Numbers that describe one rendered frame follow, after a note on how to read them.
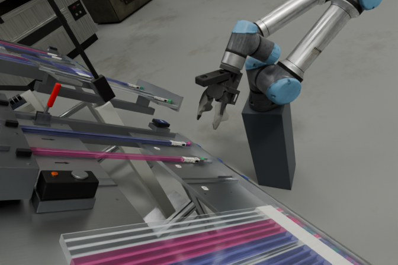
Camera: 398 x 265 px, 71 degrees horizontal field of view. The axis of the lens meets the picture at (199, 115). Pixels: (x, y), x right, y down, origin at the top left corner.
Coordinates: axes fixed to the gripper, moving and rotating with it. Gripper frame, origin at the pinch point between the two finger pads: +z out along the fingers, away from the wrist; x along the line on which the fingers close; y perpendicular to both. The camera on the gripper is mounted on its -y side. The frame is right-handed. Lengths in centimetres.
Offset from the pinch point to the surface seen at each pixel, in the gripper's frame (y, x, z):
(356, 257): -4, -55, 8
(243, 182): -3.5, -25.1, 8.7
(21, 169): -58, -28, 4
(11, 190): -59, -28, 7
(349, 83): 147, 19, -45
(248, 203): -10.2, -32.7, 9.9
